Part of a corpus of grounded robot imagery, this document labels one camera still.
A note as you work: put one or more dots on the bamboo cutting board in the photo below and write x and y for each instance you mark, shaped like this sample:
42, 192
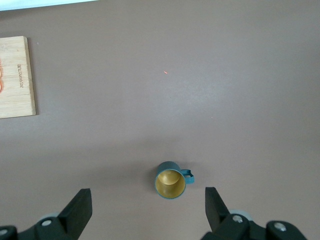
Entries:
15, 82

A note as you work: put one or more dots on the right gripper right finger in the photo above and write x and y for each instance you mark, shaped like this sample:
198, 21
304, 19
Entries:
217, 215

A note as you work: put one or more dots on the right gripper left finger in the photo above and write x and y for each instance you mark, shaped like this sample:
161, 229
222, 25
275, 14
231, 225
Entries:
75, 215

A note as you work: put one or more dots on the brown table mat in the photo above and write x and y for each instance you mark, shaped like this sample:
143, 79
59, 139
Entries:
175, 112

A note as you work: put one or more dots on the teal cup yellow inside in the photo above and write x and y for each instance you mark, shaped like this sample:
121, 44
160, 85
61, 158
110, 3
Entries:
170, 185

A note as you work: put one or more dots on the orange fruit slice toy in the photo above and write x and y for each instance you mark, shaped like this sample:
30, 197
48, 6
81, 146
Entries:
1, 86

